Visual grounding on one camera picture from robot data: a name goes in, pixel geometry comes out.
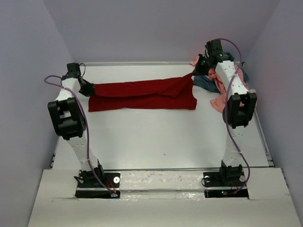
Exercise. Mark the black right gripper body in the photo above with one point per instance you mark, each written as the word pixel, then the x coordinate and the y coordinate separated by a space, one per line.
pixel 208 56

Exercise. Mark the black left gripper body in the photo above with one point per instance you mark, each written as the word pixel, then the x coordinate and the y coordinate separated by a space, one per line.
pixel 86 88

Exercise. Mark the red t shirt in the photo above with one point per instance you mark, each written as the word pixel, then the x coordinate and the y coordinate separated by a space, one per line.
pixel 172 93

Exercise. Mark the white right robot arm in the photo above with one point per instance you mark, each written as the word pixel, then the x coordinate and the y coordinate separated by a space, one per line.
pixel 237 113

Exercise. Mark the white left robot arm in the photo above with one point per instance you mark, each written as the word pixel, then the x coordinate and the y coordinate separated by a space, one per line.
pixel 70 123

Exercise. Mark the teal blue t shirt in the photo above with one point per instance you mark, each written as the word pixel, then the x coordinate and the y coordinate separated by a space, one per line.
pixel 209 84

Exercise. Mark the aluminium back table rail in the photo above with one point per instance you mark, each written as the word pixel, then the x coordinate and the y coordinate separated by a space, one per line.
pixel 138 63

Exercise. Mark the aluminium table rail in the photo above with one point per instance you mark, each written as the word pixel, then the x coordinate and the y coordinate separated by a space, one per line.
pixel 263 140
pixel 168 169
pixel 138 63

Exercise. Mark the aluminium front table rail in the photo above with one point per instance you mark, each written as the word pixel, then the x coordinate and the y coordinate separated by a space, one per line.
pixel 168 169

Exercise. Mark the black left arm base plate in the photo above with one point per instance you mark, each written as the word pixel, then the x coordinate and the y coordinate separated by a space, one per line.
pixel 92 189

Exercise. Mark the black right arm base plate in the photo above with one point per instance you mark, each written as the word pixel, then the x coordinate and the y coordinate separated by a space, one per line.
pixel 214 187

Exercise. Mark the aluminium right table rail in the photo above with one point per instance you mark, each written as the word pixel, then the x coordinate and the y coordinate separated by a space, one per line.
pixel 263 140

